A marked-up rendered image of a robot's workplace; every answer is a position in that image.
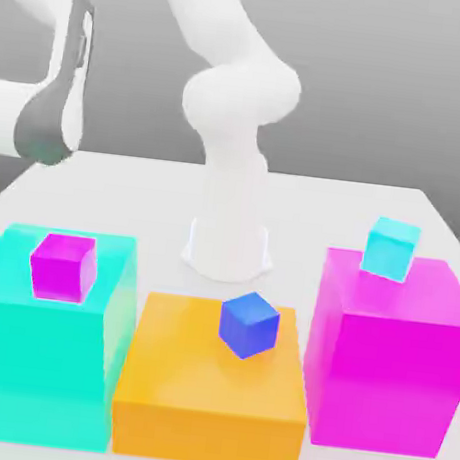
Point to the large magenta box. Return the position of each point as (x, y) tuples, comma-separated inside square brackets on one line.
[(391, 373)]

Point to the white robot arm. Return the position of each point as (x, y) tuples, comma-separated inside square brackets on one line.
[(239, 94)]

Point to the large orange box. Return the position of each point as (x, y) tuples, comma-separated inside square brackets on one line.
[(195, 391)]

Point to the small magenta cube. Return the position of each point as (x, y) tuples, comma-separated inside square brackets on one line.
[(58, 269)]

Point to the small cyan cube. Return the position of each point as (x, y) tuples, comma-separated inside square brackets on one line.
[(391, 248)]

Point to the large teal box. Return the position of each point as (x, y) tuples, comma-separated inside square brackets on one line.
[(31, 352)]

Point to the small blue cube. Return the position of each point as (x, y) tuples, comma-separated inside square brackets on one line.
[(247, 328)]

